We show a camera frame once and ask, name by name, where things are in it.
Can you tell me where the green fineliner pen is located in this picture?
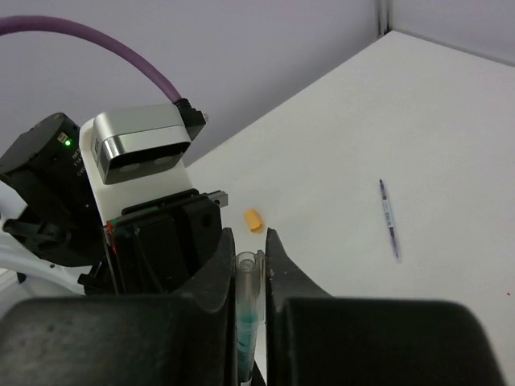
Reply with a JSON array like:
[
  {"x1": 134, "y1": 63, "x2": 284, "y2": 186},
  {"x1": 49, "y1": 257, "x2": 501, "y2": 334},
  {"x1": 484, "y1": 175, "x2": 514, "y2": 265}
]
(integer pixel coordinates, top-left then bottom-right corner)
[{"x1": 236, "y1": 312, "x2": 259, "y2": 385}]

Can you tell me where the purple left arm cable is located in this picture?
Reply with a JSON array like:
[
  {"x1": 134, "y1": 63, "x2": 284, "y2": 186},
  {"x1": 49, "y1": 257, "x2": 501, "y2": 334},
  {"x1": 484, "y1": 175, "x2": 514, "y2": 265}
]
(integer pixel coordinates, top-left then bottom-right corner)
[{"x1": 0, "y1": 14, "x2": 190, "y2": 106}]

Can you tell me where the right aluminium frame post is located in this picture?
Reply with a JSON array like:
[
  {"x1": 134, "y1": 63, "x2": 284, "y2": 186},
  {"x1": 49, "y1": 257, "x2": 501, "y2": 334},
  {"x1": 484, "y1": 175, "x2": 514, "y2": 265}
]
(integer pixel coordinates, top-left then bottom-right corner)
[{"x1": 375, "y1": 0, "x2": 393, "y2": 38}]

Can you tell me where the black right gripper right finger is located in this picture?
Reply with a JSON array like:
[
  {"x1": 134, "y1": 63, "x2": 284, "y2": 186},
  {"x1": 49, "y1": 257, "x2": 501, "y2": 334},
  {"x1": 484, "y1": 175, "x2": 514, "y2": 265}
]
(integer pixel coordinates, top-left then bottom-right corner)
[{"x1": 266, "y1": 229, "x2": 505, "y2": 385}]

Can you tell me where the clear pen cap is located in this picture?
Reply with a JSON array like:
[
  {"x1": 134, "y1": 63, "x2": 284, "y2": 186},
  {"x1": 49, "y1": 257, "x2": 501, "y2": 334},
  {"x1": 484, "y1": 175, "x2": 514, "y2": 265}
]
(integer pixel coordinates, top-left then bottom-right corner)
[{"x1": 235, "y1": 250, "x2": 265, "y2": 323}]

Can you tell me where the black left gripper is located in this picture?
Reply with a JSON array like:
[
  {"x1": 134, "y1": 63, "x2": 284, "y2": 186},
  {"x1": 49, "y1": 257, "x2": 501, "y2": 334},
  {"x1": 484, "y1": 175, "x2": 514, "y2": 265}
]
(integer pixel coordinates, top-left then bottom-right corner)
[{"x1": 102, "y1": 188, "x2": 230, "y2": 297}]

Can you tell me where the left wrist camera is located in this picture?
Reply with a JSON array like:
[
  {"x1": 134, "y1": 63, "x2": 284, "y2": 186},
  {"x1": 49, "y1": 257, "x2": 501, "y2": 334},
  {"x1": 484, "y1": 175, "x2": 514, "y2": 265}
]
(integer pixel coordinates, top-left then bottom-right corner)
[{"x1": 79, "y1": 99, "x2": 206, "y2": 225}]

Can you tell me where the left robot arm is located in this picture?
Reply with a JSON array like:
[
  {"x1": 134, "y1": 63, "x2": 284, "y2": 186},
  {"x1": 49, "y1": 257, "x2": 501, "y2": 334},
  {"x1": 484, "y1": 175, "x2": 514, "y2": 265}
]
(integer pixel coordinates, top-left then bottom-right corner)
[{"x1": 1, "y1": 101, "x2": 228, "y2": 295}]

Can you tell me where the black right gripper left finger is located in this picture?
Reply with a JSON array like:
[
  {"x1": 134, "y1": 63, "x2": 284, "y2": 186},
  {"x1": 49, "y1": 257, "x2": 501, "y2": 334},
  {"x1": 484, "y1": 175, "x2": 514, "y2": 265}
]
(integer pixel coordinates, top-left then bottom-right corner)
[{"x1": 1, "y1": 228, "x2": 237, "y2": 385}]

